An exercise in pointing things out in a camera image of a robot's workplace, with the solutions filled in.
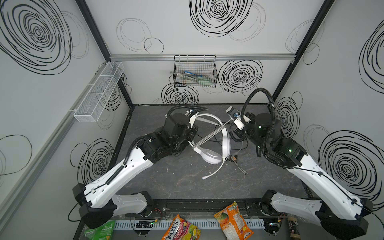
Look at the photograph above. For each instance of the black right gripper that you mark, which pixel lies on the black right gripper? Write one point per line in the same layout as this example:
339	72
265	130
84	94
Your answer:
237	132

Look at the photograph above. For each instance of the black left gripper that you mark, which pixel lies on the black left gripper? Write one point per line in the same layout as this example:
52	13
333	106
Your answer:
193	132

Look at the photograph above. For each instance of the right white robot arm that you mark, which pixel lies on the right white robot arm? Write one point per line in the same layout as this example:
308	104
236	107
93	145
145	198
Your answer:
337	211

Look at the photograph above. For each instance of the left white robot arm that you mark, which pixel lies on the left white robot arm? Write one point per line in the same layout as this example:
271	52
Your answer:
99	201

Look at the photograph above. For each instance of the green items in basket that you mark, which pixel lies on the green items in basket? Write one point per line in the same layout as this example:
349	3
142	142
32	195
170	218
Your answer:
191	78

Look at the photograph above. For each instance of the orange snack bag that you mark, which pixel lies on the orange snack bag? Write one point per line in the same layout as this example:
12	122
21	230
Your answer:
233	224

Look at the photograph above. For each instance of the Fox's candy bag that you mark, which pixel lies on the Fox's candy bag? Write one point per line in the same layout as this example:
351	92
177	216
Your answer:
181	229

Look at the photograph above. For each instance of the dark can at base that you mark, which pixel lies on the dark can at base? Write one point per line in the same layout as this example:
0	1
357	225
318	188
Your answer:
293	228

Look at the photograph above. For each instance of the green snack bag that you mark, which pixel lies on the green snack bag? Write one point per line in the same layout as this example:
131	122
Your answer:
103	232

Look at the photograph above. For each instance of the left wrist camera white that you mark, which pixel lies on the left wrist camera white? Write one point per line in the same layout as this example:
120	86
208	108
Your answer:
192	117

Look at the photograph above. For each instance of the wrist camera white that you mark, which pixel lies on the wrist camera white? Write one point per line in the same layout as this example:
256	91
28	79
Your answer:
192	117
235	117

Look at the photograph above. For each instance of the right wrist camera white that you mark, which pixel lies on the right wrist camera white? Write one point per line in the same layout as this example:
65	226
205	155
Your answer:
235	117

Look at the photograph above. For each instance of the black wire wall basket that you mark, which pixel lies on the black wire wall basket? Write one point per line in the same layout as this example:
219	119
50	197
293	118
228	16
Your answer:
206	68

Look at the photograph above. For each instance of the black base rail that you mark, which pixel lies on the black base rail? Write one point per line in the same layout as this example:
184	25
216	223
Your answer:
166	208

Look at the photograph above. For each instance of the aluminium wall rail back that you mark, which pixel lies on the aluminium wall rail back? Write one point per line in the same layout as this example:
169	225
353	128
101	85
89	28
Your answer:
203	57

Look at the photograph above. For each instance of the aluminium wall rail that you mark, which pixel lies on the aluminium wall rail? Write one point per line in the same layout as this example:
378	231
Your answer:
21	190
203	57

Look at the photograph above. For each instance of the clear plastic wall shelf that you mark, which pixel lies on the clear plastic wall shelf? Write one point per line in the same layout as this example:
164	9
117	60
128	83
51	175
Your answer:
97	97

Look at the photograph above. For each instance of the aluminium wall rail left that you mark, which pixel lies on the aluminium wall rail left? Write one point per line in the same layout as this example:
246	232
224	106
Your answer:
21	190

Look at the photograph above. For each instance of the black corner frame post right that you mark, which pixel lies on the black corner frame post right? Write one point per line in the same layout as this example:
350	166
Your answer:
313	29

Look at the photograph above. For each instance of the black corner frame post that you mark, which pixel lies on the black corner frame post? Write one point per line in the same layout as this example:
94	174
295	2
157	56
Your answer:
313	29
84	9

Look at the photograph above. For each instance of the black corner frame post left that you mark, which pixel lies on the black corner frame post left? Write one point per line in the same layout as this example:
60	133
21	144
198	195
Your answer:
84	9

